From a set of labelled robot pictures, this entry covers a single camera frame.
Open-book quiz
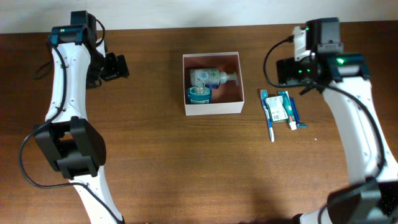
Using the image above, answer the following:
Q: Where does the clear pump soap bottle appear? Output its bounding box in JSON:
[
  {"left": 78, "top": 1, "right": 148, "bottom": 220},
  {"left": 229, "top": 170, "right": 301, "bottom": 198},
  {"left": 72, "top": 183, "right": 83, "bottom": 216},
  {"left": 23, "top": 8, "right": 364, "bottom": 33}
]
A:
[{"left": 190, "top": 68, "right": 239, "bottom": 89}]

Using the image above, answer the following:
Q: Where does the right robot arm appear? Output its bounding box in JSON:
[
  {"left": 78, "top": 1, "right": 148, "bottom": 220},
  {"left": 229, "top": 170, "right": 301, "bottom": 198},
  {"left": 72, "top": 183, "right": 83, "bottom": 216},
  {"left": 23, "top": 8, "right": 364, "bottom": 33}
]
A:
[{"left": 277, "top": 17, "right": 397, "bottom": 223}]

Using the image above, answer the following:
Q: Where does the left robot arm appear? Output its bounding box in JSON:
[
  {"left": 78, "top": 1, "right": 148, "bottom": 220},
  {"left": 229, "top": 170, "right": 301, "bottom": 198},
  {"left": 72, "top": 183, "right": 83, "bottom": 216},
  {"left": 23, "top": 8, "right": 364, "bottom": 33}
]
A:
[{"left": 29, "top": 11, "right": 129, "bottom": 223}]

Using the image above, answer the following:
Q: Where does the green white soap bar pack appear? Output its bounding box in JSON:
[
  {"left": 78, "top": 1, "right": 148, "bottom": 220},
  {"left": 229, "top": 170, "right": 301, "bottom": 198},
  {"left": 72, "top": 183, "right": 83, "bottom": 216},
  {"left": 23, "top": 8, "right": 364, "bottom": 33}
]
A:
[{"left": 266, "top": 96, "right": 288, "bottom": 123}]

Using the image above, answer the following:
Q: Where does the blue white toothbrush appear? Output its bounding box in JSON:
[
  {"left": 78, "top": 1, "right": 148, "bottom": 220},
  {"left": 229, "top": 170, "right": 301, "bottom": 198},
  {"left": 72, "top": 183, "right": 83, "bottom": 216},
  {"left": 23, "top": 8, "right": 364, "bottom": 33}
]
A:
[{"left": 260, "top": 90, "right": 275, "bottom": 142}]

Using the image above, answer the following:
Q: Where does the green toothpaste tube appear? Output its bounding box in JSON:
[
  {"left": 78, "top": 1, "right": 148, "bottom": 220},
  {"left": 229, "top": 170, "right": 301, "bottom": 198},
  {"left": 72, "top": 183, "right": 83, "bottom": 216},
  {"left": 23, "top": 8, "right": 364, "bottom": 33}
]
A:
[{"left": 278, "top": 91, "right": 297, "bottom": 131}]

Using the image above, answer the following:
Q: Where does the blue disposable razor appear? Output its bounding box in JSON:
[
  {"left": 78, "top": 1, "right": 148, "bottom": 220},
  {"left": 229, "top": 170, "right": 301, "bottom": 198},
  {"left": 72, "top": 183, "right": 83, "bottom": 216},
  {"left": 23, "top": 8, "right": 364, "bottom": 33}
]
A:
[{"left": 290, "top": 97, "right": 308, "bottom": 129}]

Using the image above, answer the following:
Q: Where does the teal mouthwash bottle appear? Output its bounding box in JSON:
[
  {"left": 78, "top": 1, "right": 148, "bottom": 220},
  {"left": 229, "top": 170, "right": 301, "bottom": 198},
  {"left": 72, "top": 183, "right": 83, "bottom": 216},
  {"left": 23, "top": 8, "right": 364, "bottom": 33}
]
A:
[{"left": 187, "top": 80, "right": 213, "bottom": 105}]

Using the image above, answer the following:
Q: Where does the pink cardboard box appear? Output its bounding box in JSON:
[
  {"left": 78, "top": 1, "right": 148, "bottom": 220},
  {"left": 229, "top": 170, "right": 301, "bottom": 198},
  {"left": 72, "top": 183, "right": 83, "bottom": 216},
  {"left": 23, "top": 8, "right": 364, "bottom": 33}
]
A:
[{"left": 182, "top": 52, "right": 244, "bottom": 116}]

